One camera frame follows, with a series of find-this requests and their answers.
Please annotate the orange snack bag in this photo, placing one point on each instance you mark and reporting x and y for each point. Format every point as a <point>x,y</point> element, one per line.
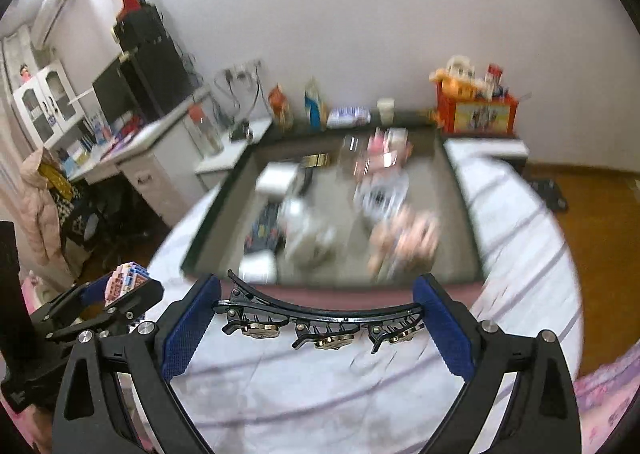
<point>280,108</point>

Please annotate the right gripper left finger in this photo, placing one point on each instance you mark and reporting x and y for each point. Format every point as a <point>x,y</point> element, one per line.
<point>90,416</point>

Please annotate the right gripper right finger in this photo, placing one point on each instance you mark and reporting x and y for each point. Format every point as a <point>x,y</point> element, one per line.
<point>541,415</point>

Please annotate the white air conditioner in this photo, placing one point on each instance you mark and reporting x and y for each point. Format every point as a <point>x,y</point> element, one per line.
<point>44,22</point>

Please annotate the red toy box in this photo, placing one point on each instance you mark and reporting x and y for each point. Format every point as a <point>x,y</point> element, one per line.
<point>494,117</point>

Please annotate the pink puffer jacket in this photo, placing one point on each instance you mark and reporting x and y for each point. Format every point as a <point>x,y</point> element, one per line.
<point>40,173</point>

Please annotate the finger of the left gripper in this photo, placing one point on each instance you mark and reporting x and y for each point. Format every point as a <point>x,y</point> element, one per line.
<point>114,319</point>
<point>66,308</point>

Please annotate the person left hand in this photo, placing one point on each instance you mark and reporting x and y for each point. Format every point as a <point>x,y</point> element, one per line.
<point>35,425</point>

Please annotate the white glass door cabinet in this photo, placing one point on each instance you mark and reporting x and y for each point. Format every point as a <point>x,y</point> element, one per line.
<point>48,105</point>

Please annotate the yellow plush toy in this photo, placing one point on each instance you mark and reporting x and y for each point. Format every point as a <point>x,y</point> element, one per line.
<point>457,79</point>

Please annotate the black TV remote control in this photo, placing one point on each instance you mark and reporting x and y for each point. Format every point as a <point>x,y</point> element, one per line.
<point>265,233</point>

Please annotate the pink black storage box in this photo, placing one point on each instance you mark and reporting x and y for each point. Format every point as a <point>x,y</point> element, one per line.
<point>218,244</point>

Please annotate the white side table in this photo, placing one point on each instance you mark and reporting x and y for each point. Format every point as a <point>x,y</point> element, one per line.
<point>214,169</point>

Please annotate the pink wooden doll figure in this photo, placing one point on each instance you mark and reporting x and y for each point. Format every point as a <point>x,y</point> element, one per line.
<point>407,240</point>

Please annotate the pink brick block model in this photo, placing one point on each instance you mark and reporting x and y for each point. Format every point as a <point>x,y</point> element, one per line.
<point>124,279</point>

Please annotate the low black white shelf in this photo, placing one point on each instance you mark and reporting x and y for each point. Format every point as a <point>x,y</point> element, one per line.
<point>509,149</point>

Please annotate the clear bottle orange cap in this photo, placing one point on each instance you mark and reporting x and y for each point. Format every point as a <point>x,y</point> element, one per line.
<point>207,133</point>

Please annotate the clear glass dish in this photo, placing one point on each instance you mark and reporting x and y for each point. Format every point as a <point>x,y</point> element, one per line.
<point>352,148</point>

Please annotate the black computer tower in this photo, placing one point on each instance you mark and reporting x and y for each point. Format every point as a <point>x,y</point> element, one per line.
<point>156,78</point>

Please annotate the black floor scale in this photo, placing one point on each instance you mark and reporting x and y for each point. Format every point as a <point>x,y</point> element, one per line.
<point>549,191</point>

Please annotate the black computer monitor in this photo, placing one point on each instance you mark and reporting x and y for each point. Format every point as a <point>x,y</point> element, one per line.
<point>112,92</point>

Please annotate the white desk with drawers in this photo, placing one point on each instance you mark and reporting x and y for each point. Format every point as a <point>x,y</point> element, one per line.
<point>159,162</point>

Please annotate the blue white snack bag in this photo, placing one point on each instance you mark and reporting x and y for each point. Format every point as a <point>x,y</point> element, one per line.
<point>314,105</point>

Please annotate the white charger box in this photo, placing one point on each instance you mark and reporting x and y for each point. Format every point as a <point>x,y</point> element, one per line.
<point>277,179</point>

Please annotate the black flower hair clip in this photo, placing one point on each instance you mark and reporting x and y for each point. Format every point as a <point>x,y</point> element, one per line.
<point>258,315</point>

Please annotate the white pink brick figure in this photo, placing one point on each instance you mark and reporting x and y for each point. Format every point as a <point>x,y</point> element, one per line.
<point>379,197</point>

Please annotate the white small device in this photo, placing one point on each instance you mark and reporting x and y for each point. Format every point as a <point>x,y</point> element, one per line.
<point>309,238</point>

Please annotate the pink floral bedding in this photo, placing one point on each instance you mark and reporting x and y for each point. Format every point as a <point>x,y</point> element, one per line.
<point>604,396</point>

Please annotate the white paper cup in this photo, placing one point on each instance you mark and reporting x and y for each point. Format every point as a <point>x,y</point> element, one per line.
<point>386,110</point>

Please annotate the white quilted tablecloth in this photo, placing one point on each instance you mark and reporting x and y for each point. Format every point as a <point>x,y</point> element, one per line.
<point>263,396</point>

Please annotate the white wall power strip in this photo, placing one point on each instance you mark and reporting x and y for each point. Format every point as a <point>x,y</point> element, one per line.
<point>246,71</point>

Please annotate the wet wipes pack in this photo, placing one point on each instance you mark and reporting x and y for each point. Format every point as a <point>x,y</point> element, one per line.
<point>348,117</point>

